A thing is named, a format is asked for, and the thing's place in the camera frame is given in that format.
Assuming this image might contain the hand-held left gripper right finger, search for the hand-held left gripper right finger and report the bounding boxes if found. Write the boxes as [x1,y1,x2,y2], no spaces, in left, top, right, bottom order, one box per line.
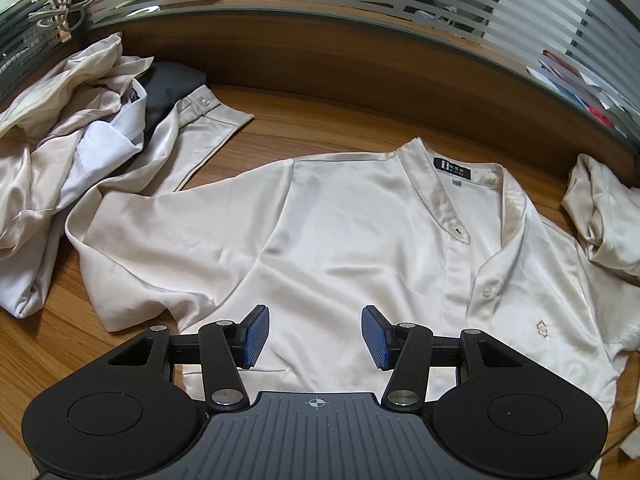
[360,305,524,410]

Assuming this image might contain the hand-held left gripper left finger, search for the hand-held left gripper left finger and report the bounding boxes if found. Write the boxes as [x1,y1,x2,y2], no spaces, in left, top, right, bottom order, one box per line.
[106,305,272,410]

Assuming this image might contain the cream satin shirt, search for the cream satin shirt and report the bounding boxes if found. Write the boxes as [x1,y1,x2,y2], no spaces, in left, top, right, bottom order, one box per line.
[65,85,640,416]
[0,31,156,261]

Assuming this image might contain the white shirt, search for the white shirt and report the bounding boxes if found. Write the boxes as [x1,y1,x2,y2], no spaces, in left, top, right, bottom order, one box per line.
[0,85,148,319]

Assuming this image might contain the folded cream shirt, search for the folded cream shirt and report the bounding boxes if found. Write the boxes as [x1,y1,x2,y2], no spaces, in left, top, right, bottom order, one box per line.
[561,154,640,281]

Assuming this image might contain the dark grey cloth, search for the dark grey cloth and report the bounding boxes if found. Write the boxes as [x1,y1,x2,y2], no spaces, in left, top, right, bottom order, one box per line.
[107,61,208,178]

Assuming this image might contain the red and white papers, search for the red and white papers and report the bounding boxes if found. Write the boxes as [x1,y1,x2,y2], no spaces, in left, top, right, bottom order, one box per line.
[527,49,618,126]

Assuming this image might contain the striped glass desk partition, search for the striped glass desk partition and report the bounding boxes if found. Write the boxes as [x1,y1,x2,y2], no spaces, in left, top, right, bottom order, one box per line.
[82,0,640,186]
[0,0,86,101]

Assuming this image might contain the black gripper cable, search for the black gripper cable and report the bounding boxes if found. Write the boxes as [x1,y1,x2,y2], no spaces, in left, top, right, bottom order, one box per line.
[597,427,640,457]

